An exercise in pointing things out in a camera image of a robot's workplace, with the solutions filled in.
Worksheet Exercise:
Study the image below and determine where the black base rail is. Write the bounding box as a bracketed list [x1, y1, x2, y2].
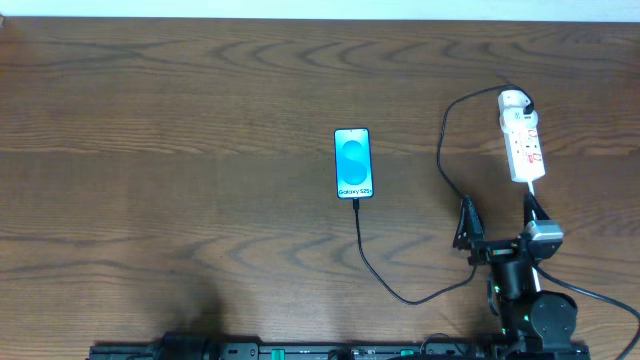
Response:
[87, 332, 591, 360]

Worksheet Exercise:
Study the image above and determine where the blue Galaxy smartphone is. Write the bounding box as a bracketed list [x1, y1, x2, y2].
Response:
[334, 128, 374, 200]

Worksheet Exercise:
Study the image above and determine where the white power strip cord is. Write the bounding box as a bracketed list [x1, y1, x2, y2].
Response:
[527, 180, 544, 294]

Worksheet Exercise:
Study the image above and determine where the black USB charger cable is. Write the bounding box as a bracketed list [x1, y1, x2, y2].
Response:
[351, 83, 536, 306]

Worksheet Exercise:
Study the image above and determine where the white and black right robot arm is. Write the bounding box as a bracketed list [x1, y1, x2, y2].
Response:
[453, 193, 588, 359]

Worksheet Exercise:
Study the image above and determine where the white power strip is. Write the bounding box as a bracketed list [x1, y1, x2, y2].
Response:
[498, 89, 546, 183]

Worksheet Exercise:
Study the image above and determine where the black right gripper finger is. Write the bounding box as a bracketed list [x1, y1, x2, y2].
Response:
[523, 192, 550, 223]
[452, 195, 485, 250]

